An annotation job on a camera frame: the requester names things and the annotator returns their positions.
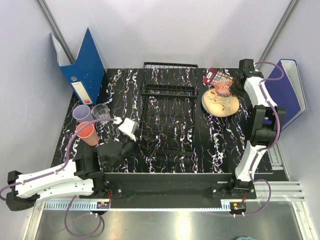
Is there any purple cable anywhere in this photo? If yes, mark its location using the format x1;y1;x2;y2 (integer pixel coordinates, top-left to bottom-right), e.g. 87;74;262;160
0;117;121;237
229;60;286;218

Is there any red card booklet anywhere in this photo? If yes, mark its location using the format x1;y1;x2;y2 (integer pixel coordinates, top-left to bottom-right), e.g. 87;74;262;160
202;67;236;87

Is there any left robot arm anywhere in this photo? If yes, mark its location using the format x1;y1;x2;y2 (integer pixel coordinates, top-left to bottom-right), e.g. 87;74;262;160
5;136;160;211

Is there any blue binder left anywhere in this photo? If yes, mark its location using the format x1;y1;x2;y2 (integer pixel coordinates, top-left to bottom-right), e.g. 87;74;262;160
50;29;105;106

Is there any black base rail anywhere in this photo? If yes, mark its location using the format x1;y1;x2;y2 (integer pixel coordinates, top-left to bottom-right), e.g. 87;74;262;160
89;173;257;211

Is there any black wire dish rack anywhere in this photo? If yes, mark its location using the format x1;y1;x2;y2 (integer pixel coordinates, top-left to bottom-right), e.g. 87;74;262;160
139;61;199;156

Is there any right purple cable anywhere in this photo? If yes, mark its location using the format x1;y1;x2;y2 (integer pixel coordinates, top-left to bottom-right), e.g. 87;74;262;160
229;60;286;218

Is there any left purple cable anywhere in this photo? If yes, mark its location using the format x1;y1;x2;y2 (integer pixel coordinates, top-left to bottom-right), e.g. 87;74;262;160
0;117;121;237

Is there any beige bird plate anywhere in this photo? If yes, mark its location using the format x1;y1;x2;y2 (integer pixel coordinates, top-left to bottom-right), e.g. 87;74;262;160
204;88;240;118

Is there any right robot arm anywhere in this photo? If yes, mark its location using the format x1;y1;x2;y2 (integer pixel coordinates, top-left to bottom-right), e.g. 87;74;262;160
227;58;286;199

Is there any teal cloth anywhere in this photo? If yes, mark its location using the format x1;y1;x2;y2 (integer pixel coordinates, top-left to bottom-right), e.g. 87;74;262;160
235;236;257;240

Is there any lavender cup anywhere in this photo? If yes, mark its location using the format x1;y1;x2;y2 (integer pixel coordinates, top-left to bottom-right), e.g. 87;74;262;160
72;105;94;123

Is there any purple binder right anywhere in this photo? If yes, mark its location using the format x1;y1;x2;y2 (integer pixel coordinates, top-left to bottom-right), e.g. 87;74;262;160
265;59;308;129

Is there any blue patterned bowl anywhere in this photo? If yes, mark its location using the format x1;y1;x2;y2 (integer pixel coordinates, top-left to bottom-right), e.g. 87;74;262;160
214;79;233;97

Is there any pink cup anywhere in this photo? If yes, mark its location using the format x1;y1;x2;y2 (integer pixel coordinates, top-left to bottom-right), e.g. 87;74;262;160
76;121;100;146

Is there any clear glass cup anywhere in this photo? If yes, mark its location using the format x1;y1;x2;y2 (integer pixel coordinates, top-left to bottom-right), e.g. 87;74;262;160
91;103;111;119

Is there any white watermelon plate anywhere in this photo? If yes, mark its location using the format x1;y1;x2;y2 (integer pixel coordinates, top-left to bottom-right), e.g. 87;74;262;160
201;94;213;116

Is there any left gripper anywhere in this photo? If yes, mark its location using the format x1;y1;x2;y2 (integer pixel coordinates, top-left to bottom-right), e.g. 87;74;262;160
109;129;159;171

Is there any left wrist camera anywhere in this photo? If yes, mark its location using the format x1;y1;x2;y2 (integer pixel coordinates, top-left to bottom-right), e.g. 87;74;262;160
118;118;138;142

